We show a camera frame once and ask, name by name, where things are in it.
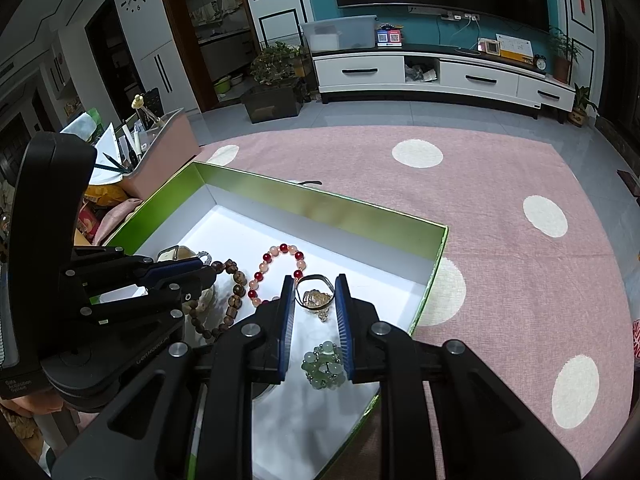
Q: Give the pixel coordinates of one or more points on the green basin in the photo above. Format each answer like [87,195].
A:
[223,86]

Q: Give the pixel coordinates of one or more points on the white paper sheet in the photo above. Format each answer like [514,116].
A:
[107,175]

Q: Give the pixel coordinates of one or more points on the clear plastic storage box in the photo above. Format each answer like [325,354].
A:
[340,35]

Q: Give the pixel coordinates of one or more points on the small gold ornament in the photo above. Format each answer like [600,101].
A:
[314,297]

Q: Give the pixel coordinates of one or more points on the pink polka-dot tablecloth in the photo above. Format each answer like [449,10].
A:
[500,285]

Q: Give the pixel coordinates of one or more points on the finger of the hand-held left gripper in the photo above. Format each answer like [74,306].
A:
[185,287]
[170,268]

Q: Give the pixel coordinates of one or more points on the cream wristwatch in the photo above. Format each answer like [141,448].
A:
[175,251]

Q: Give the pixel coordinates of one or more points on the small potted plant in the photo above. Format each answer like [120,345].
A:
[580,112]

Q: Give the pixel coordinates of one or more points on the cream knobbed stick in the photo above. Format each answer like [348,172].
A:
[139,102]

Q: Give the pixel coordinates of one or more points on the desk calendar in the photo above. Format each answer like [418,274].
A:
[514,47]

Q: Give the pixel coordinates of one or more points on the yellow snack packet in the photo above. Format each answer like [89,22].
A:
[105,194]

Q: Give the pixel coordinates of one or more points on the white television stand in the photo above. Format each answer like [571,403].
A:
[360,72]

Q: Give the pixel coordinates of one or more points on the dark pencil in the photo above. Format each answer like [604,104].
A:
[110,161]

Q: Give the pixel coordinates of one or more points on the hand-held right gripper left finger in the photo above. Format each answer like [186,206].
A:
[286,320]

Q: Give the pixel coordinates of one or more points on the red snack packet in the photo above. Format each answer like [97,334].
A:
[90,225]

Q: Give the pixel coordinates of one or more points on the bonsai plant in dark planter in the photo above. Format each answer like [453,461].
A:
[272,100]

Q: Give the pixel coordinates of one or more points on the tall potted plant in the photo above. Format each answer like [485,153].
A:
[562,65]

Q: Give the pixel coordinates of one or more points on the pink desk organizer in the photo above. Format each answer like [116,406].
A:
[170,145]

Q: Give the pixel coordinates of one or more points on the green cardboard box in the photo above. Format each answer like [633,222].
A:
[350,265]

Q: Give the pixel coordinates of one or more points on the small pink display device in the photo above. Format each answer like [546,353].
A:
[488,47]

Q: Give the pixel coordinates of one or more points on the black pen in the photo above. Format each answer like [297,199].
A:
[130,150]

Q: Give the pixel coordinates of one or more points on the black alarm clock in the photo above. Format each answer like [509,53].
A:
[539,63]

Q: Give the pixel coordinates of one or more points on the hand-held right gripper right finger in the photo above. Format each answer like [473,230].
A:
[345,325]

